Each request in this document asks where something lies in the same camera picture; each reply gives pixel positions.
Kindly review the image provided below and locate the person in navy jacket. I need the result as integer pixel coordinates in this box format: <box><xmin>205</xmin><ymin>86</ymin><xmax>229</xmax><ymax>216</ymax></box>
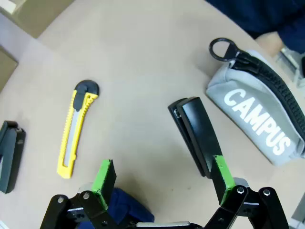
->
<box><xmin>204</xmin><ymin>0</ymin><xmax>305</xmax><ymax>52</ymax></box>

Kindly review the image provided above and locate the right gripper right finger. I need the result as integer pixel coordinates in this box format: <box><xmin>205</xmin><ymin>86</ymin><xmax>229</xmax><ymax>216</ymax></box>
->
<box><xmin>204</xmin><ymin>154</ymin><xmax>290</xmax><ymax>229</ymax></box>

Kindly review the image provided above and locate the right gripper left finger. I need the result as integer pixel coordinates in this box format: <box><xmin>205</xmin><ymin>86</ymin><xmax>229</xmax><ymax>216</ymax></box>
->
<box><xmin>40</xmin><ymin>159</ymin><xmax>120</xmax><ymax>229</ymax></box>

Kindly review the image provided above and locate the person's left hand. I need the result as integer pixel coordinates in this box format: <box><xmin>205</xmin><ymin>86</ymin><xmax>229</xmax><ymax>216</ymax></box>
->
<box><xmin>254</xmin><ymin>31</ymin><xmax>285</xmax><ymax>58</ymax></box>

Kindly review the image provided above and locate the black stapler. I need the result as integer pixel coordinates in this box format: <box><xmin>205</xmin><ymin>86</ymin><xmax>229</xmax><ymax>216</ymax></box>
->
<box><xmin>167</xmin><ymin>96</ymin><xmax>224</xmax><ymax>179</ymax></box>

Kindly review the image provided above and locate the grey CAMPUS pencil case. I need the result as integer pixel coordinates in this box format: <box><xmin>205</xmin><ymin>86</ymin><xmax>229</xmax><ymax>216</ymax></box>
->
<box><xmin>205</xmin><ymin>37</ymin><xmax>305</xmax><ymax>167</ymax></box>

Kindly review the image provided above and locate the black hole punch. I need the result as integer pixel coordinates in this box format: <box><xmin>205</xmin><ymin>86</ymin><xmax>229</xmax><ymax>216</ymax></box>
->
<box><xmin>0</xmin><ymin>120</ymin><xmax>26</xmax><ymax>194</ymax></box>

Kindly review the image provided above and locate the yellow utility knife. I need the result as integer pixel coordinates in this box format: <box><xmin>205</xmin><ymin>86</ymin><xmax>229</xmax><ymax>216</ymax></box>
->
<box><xmin>56</xmin><ymin>80</ymin><xmax>101</xmax><ymax>179</ymax></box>

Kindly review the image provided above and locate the navy blue pouch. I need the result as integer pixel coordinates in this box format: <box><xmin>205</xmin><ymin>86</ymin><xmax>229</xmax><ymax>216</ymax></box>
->
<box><xmin>104</xmin><ymin>187</ymin><xmax>155</xmax><ymax>225</ymax></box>

